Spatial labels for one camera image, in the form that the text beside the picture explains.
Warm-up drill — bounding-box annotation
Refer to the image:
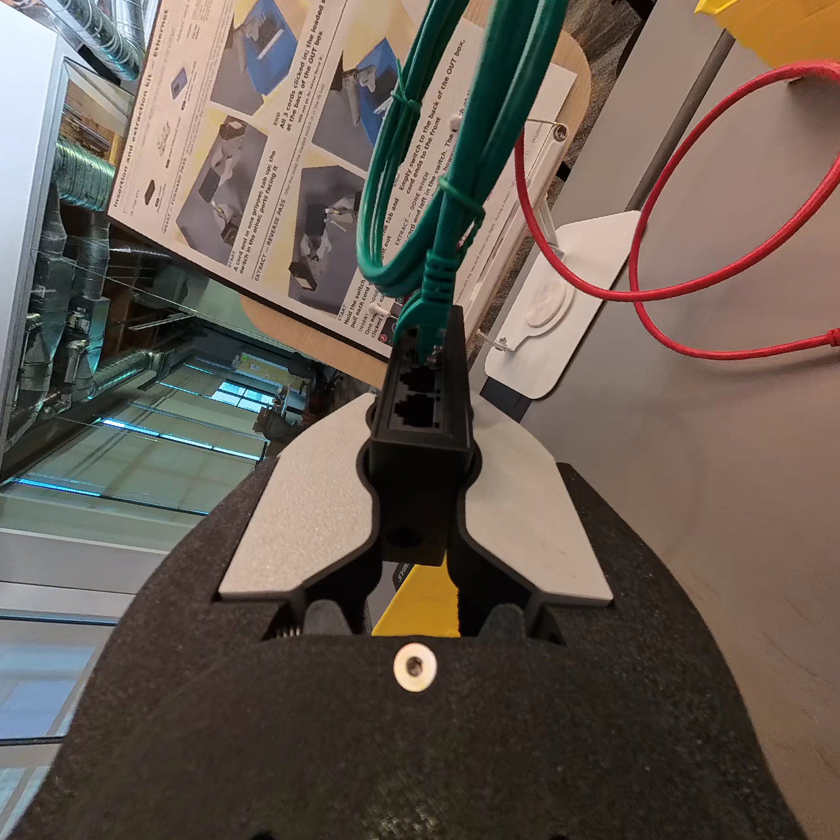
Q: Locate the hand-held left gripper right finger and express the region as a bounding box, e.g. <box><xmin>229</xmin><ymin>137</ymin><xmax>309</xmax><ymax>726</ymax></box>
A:
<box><xmin>449</xmin><ymin>400</ymin><xmax>614</xmax><ymax>633</ymax></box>

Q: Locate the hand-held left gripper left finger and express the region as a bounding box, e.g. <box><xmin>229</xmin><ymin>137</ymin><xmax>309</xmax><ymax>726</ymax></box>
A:
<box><xmin>219</xmin><ymin>394</ymin><xmax>383</xmax><ymax>633</ymax></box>

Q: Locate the black network switch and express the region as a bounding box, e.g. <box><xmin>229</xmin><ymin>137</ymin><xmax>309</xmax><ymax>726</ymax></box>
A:
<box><xmin>366</xmin><ymin>304</ymin><xmax>474</xmax><ymax>567</ymax></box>

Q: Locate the yellow plastic bin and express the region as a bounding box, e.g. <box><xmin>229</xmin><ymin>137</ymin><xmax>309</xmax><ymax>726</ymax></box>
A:
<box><xmin>370</xmin><ymin>566</ymin><xmax>460</xmax><ymax>637</ymax></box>
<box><xmin>694</xmin><ymin>0</ymin><xmax>840</xmax><ymax>83</ymax></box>

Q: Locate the red ethernet cable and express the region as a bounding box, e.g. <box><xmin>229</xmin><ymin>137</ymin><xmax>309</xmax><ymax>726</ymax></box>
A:
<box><xmin>514</xmin><ymin>60</ymin><xmax>840</xmax><ymax>360</ymax></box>

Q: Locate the green ethernet cable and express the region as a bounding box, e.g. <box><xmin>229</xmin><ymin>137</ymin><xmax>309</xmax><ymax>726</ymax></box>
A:
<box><xmin>354</xmin><ymin>0</ymin><xmax>571</xmax><ymax>369</ymax></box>

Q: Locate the black power adapter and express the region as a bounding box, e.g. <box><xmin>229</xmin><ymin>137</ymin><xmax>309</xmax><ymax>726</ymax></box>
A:
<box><xmin>367</xmin><ymin>561</ymin><xmax>421</xmax><ymax>631</ymax></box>

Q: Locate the black flat panel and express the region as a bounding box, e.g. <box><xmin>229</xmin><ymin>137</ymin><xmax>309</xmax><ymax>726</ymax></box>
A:
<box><xmin>481</xmin><ymin>377</ymin><xmax>533</xmax><ymax>424</ymax></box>

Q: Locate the printed instruction sheet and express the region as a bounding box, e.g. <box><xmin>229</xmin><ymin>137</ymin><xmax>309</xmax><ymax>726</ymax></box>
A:
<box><xmin>109</xmin><ymin>0</ymin><xmax>579</xmax><ymax>361</ymax></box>

